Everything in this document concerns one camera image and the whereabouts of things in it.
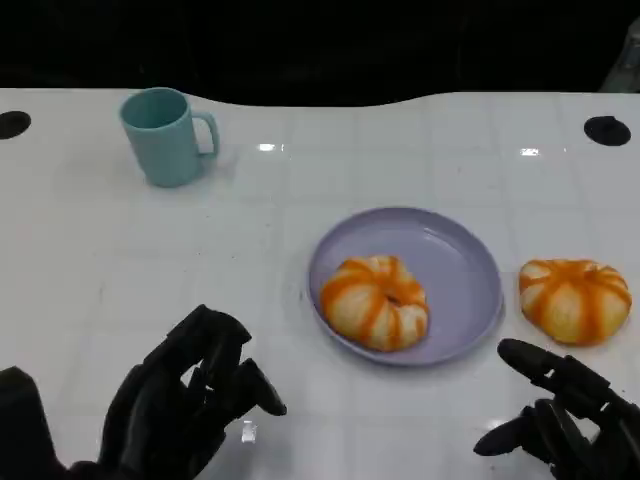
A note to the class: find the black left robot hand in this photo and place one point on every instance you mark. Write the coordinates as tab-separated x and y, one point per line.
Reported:
160	415

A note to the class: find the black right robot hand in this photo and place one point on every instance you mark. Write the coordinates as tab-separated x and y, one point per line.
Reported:
595	430

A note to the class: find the orange white toy bread roll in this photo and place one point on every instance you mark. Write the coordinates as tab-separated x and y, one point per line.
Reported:
575	300
375	305

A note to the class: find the lilac plate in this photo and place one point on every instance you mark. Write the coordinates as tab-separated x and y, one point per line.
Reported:
460	270

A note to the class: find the pale green mug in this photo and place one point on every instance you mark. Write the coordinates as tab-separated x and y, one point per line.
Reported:
162	145

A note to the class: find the grey translucent object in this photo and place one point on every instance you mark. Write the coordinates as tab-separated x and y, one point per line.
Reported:
625	65

